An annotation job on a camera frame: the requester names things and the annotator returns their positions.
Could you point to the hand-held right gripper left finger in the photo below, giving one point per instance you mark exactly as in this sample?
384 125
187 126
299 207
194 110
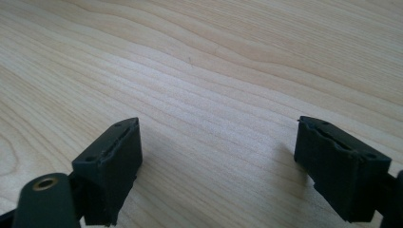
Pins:
107 171

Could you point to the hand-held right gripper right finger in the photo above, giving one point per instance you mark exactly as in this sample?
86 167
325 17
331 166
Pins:
342 177

